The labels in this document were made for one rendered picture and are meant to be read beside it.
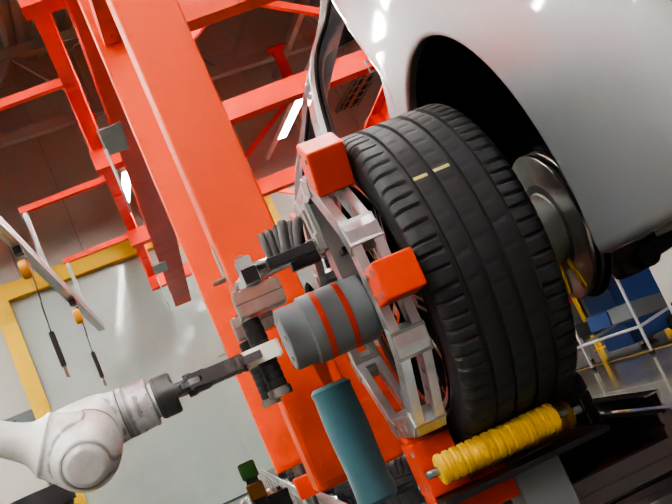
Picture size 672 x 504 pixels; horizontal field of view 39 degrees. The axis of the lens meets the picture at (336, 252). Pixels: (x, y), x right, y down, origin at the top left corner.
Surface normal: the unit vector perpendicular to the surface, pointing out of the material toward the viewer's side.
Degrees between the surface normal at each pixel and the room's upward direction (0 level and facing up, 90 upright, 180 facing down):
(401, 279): 90
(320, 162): 125
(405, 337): 90
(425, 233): 82
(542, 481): 90
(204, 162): 90
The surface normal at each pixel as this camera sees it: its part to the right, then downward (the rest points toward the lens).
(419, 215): 0.01, -0.42
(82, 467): 0.36, 0.09
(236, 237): 0.11, -0.20
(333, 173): 0.32, 0.36
